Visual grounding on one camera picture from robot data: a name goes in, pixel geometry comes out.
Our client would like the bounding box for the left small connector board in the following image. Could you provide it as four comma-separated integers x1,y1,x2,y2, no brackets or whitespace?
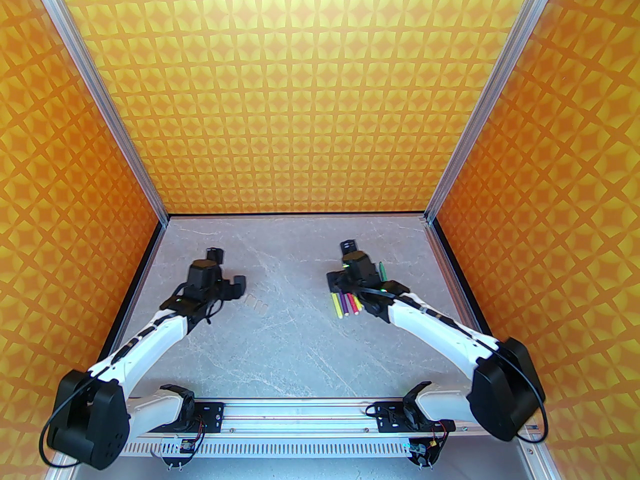
160,438,198,469

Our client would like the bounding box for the black table edge strip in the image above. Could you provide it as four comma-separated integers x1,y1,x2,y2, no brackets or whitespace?
166,212,427,218
97,219,167,364
431,218,501,341

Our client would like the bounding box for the slotted metal cable duct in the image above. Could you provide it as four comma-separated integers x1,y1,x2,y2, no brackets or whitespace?
120,437,543,461

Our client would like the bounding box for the left aluminium frame post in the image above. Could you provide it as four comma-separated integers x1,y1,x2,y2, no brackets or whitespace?
29,0,169,225

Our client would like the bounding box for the right aluminium frame post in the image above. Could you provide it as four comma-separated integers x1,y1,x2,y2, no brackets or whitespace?
424,0,565,225

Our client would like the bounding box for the right small connector board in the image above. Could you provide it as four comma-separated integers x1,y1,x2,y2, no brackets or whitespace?
407,438,441,469

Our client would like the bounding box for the aluminium mounting rail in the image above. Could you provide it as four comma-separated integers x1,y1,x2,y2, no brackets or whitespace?
125,397,537,436

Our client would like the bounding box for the aluminium frame post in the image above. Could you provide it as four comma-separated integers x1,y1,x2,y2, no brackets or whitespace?
424,0,565,225
29,0,169,225

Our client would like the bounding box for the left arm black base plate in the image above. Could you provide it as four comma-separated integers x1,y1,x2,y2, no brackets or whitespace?
150,400,225,434

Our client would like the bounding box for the aluminium side rail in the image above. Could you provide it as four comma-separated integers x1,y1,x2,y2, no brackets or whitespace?
107,220,169,354
426,220,488,341

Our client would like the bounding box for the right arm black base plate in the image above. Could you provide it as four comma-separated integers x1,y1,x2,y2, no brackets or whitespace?
374,401,457,434

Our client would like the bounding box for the small connector board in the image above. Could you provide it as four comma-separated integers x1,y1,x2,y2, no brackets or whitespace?
407,438,441,469
160,438,198,469

